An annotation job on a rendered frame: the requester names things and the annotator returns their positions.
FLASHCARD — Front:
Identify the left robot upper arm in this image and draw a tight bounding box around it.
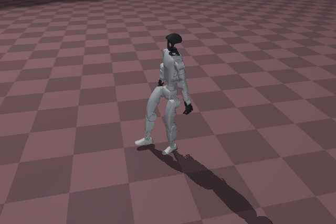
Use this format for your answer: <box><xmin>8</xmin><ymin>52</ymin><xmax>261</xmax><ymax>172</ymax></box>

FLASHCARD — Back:
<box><xmin>174</xmin><ymin>59</ymin><xmax>186</xmax><ymax>89</ymax></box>

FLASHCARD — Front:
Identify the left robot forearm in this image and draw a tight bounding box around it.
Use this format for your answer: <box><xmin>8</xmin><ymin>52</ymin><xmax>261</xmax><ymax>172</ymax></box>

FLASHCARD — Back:
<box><xmin>181</xmin><ymin>82</ymin><xmax>191</xmax><ymax>105</ymax></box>

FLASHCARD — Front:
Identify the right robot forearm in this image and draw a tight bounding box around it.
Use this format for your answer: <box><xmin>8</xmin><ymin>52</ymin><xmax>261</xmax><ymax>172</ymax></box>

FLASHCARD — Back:
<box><xmin>159</xmin><ymin>70</ymin><xmax>165</xmax><ymax>83</ymax></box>

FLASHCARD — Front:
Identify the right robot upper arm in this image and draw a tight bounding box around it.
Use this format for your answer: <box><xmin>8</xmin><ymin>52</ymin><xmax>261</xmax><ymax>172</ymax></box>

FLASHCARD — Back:
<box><xmin>160</xmin><ymin>49</ymin><xmax>168</xmax><ymax>71</ymax></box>

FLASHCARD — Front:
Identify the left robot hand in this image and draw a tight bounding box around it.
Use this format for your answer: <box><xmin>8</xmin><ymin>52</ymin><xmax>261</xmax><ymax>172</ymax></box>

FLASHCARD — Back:
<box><xmin>183</xmin><ymin>102</ymin><xmax>193</xmax><ymax>114</ymax></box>

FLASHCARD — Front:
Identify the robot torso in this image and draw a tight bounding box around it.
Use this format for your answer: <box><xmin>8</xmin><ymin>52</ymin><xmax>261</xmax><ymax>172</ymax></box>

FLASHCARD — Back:
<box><xmin>162</xmin><ymin>50</ymin><xmax>183</xmax><ymax>100</ymax></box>

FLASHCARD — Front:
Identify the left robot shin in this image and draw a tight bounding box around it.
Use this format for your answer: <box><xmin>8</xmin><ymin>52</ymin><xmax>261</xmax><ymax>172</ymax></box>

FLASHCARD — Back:
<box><xmin>166</xmin><ymin>124</ymin><xmax>177</xmax><ymax>148</ymax></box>

